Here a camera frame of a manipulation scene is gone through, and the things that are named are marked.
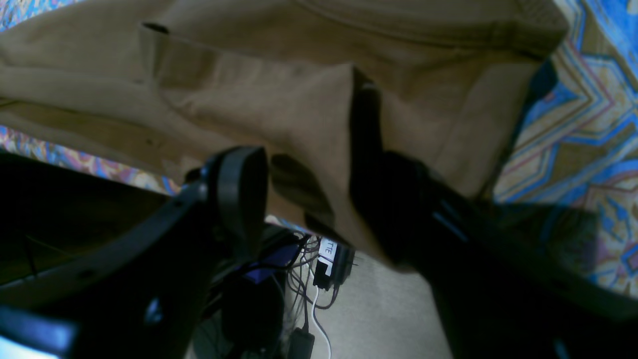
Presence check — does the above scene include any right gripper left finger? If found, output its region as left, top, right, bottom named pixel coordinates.
left=1, top=146, right=268, bottom=359

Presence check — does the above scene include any white floor cable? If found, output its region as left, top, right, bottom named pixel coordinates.
left=309, top=287, right=333, bottom=359

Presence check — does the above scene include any brown t-shirt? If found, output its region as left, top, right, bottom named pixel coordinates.
left=0, top=0, right=568, bottom=263

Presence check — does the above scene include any white power strip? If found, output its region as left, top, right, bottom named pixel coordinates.
left=313, top=238, right=355, bottom=290

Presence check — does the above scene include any patterned tile tablecloth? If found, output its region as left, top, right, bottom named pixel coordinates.
left=1, top=0, right=637, bottom=297

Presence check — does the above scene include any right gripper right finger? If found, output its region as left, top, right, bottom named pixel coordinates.
left=349, top=85, right=637, bottom=359

